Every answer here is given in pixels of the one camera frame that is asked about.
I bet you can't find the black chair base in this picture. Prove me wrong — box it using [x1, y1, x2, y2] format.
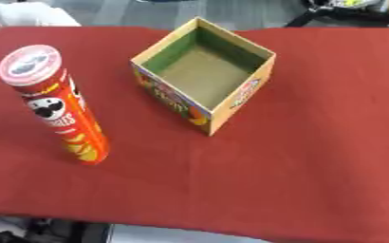
[282, 0, 389, 28]

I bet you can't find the red cylindrical chips can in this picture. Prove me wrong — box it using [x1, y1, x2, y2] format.
[0, 44, 112, 166]

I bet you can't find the person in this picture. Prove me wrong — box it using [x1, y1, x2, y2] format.
[0, 0, 83, 28]

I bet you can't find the open cardboard box green inside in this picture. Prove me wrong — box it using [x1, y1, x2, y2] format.
[128, 16, 278, 138]

